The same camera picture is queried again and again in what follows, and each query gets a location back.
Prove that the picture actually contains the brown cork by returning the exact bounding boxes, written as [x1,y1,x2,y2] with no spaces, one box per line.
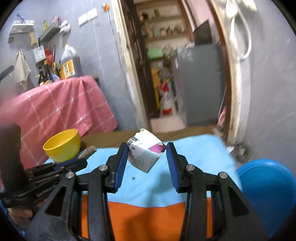
[78,146,97,159]

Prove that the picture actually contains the white carton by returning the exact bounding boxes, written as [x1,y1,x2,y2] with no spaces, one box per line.
[127,128,166,173]

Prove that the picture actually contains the person's left hand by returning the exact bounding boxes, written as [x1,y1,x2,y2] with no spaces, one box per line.
[8,206,33,229]

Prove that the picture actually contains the yellow plastic bowl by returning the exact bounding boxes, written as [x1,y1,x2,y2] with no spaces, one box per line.
[43,128,81,163]

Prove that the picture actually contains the blue plastic basin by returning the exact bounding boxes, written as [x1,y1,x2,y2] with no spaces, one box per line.
[238,159,295,237]

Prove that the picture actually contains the pink checked cloth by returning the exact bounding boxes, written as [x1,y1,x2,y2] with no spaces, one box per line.
[1,76,117,169]

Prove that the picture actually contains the blue orange brown table cloth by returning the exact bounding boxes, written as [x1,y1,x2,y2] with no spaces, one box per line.
[43,126,243,240]

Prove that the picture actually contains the large cooking oil jug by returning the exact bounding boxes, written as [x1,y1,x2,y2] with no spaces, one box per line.
[58,44,83,79]

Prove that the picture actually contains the dark sauce bottle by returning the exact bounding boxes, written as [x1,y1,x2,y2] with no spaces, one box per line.
[44,60,52,84]

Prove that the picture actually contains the hanging beige towel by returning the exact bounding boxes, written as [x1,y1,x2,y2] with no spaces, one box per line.
[14,49,31,93]

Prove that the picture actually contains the red white sack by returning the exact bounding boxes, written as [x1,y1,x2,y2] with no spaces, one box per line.
[159,79,177,115]

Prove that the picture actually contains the yellow bag in pantry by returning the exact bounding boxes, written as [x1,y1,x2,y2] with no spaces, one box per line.
[151,68,161,110]

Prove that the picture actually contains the grey washing machine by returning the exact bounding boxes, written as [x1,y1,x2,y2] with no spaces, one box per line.
[171,44,225,126]

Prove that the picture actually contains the green box on shelf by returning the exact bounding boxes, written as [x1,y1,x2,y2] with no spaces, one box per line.
[147,48,164,59]

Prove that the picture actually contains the dark wooden door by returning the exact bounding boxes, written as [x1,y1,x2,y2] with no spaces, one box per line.
[120,0,159,118]

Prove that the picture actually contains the wooden shelf unit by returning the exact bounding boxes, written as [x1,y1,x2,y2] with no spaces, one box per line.
[133,1,196,45]

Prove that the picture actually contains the black monitor screen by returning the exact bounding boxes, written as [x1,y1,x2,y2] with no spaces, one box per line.
[193,20,213,45]

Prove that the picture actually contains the white rubber gloves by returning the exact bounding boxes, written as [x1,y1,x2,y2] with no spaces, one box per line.
[225,0,258,19]

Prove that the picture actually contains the wall rack shelf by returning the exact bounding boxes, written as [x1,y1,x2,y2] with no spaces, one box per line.
[39,25,60,42]

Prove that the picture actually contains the white wall basket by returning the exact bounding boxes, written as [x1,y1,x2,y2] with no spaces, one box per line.
[10,20,35,35]

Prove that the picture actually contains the white wall switch panel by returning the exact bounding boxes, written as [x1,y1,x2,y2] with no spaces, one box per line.
[78,8,98,26]

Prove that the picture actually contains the orange wall hook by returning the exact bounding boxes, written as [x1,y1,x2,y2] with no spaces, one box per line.
[102,3,110,13]

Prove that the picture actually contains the white hose loop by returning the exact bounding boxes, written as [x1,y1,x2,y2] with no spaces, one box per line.
[230,9,253,61]

